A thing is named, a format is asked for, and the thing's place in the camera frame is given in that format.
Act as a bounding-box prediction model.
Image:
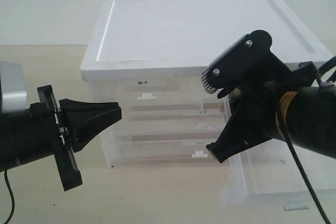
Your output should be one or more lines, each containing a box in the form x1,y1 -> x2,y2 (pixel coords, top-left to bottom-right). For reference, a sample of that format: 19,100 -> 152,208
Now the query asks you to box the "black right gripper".
205,50 -> 323,163

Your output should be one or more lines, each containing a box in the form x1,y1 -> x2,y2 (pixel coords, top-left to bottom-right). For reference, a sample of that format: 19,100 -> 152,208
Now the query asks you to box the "white translucent drawer cabinet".
80,0 -> 332,152

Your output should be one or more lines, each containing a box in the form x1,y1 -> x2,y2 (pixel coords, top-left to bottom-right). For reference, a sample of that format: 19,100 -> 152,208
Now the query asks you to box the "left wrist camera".
1,61 -> 27,114

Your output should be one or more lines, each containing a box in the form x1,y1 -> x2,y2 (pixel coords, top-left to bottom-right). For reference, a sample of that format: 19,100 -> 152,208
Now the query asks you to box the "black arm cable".
0,171 -> 16,222
275,56 -> 336,224

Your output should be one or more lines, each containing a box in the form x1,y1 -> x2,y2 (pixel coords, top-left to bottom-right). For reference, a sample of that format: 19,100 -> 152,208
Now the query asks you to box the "small drawer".
118,77 -> 206,114
220,98 -> 320,204

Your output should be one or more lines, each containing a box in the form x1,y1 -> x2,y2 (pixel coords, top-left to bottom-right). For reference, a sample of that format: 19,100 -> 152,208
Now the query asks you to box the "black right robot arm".
206,57 -> 335,163

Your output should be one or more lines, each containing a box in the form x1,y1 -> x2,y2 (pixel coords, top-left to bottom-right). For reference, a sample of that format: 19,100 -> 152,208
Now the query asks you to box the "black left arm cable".
0,171 -> 16,222

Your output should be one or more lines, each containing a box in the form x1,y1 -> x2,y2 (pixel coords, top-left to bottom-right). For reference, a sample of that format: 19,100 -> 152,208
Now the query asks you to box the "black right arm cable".
275,56 -> 336,224

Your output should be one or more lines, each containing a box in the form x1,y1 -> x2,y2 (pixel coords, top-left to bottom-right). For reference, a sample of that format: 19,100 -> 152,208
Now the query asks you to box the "key bunch with blue tag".
229,89 -> 241,99

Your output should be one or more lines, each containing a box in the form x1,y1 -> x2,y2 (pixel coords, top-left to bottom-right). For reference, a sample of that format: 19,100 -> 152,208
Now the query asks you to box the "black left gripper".
37,85 -> 122,191

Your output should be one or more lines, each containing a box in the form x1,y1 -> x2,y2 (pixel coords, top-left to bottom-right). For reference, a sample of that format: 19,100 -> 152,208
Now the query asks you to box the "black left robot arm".
1,85 -> 122,191

